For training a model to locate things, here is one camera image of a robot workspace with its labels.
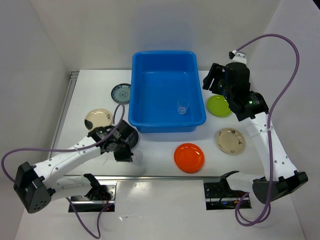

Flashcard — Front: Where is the orange round plate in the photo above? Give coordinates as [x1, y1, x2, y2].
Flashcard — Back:
[173, 143, 205, 174]

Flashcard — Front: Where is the blue patterned ceramic plate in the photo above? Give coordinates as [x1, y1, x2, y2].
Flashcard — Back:
[111, 83, 131, 105]

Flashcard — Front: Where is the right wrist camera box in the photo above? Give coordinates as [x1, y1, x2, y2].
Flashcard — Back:
[228, 50, 247, 65]

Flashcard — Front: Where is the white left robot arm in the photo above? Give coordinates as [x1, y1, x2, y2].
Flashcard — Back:
[13, 120, 139, 214]

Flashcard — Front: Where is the beige plate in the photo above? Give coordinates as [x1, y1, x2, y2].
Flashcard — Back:
[215, 127, 246, 155]
[84, 108, 113, 131]

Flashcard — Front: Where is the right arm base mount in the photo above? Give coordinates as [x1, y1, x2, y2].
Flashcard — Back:
[203, 182, 245, 211]

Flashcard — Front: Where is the lime green plate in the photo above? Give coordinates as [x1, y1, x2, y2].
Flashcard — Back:
[206, 95, 232, 118]

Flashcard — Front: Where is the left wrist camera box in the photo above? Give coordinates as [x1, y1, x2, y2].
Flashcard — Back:
[91, 126, 120, 142]

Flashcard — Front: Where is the aluminium frame rail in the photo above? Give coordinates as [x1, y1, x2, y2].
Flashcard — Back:
[49, 71, 261, 183]

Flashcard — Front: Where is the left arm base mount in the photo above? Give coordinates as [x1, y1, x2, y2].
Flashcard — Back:
[70, 181, 117, 213]

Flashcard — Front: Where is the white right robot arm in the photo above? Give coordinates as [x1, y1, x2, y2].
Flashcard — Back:
[202, 62, 309, 205]

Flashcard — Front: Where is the blue plastic bin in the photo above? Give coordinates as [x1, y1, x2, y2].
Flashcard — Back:
[128, 50, 207, 134]

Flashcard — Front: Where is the black round plate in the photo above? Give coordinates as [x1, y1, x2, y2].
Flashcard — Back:
[119, 125, 139, 149]

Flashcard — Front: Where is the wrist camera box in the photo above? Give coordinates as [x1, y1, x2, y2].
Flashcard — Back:
[228, 50, 247, 65]
[91, 126, 120, 142]

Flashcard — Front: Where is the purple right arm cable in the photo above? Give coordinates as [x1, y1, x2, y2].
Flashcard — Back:
[234, 33, 300, 226]

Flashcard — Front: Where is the clear plastic cup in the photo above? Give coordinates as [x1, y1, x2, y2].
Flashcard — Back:
[132, 150, 146, 171]
[177, 99, 189, 115]

